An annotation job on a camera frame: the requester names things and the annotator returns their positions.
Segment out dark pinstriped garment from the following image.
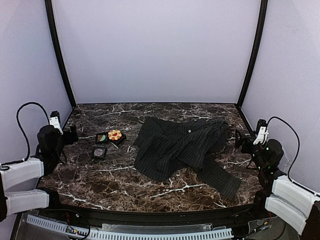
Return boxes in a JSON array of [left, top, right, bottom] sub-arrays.
[[134, 117, 241, 200]]

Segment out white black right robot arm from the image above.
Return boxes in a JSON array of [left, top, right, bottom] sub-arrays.
[[235, 130, 320, 240]]

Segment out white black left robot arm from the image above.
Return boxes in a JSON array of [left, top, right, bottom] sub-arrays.
[[0, 125, 79, 221]]

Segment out black square box rear left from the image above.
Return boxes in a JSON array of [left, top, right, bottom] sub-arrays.
[[94, 132, 109, 144]]

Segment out black square box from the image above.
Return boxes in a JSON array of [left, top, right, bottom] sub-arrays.
[[94, 132, 109, 144], [90, 146, 108, 160], [108, 129, 127, 146]]

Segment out black square box front left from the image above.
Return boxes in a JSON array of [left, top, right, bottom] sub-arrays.
[[90, 146, 108, 160]]

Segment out black square box right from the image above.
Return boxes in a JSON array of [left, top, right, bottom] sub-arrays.
[[108, 129, 127, 146]]

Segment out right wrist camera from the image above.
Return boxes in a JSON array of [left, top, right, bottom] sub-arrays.
[[253, 119, 269, 145]]

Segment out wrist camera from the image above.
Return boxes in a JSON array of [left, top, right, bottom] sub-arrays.
[[49, 110, 63, 135], [253, 119, 269, 145]]

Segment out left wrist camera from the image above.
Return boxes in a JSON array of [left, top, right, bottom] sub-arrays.
[[49, 110, 63, 135]]

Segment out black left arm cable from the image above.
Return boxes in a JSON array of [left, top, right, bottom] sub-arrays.
[[0, 101, 51, 171]]

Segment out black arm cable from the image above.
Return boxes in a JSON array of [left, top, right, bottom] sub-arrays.
[[264, 116, 320, 198], [0, 101, 51, 171]]

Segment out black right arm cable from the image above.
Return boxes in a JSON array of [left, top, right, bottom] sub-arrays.
[[264, 116, 320, 198]]

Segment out black front table rail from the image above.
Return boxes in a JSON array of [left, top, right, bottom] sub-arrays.
[[37, 204, 276, 227]]

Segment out white slotted cable duct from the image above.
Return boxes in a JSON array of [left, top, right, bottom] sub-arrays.
[[26, 214, 234, 240]]

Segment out black left frame post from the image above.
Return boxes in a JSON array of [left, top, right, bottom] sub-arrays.
[[44, 0, 77, 108]]

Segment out black frame post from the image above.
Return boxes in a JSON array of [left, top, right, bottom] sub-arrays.
[[236, 0, 268, 109], [44, 0, 77, 108]]

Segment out black right frame post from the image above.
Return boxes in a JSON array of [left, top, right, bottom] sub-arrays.
[[236, 0, 268, 109]]

